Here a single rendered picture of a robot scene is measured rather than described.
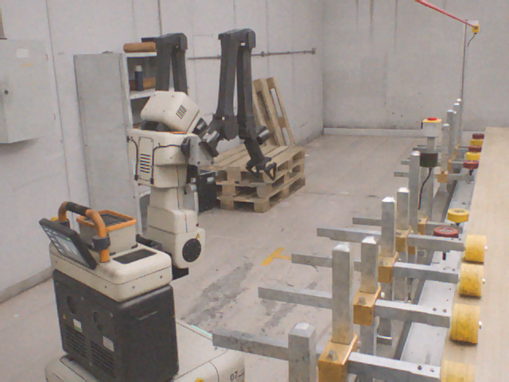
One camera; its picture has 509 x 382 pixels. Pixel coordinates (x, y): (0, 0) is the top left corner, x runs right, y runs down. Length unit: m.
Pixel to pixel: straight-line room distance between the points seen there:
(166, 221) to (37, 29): 2.17
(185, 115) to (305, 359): 1.53
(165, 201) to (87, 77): 2.15
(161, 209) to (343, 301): 1.39
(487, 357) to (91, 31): 3.85
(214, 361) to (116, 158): 2.22
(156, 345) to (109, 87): 2.43
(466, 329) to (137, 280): 1.18
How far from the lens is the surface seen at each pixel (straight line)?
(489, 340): 1.37
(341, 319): 1.13
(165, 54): 2.57
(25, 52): 3.73
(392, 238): 1.58
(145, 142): 2.29
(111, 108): 4.21
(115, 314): 2.08
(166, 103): 2.28
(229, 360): 2.46
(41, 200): 4.15
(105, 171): 4.35
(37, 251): 4.18
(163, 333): 2.20
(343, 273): 1.09
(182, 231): 2.33
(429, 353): 1.85
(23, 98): 3.69
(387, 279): 1.55
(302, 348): 0.88
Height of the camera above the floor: 1.54
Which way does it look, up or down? 14 degrees down
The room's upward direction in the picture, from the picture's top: 2 degrees counter-clockwise
